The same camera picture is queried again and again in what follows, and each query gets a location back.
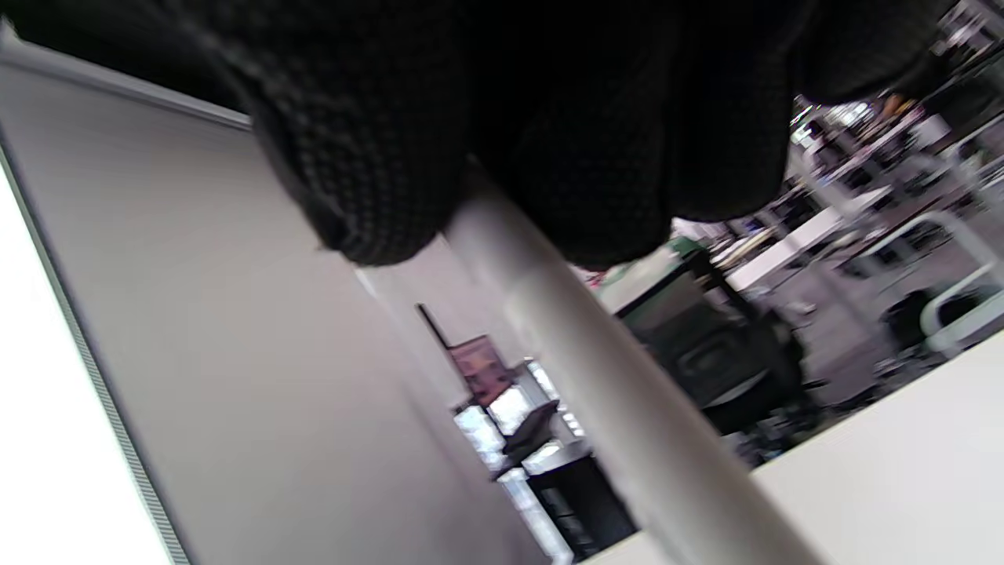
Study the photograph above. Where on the person's right hand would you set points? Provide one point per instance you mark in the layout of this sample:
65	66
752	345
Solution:
549	118

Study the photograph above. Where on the yellow-capped white twist pen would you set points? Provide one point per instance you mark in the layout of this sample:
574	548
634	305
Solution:
612	392

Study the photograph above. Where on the black office chair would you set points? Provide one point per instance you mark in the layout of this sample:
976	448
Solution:
722	361

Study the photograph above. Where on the black computer cart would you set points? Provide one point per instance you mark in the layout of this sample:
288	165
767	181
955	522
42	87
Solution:
580	502

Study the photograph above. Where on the black bag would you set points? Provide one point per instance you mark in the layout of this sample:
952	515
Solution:
906	318

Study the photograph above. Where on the white rolling cart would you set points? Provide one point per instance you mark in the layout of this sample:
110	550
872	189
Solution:
957	306

